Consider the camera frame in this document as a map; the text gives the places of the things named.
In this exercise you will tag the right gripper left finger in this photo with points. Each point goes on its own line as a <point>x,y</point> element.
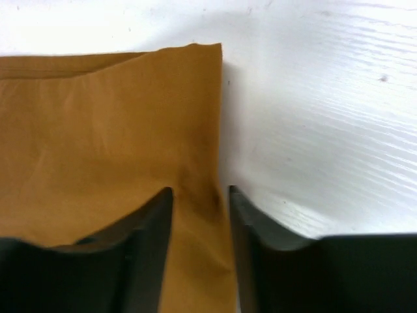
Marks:
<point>117,269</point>

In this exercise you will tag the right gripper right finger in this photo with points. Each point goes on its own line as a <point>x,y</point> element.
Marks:
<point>279,270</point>

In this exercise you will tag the brown trousers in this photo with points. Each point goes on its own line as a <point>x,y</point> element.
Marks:
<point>86,139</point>

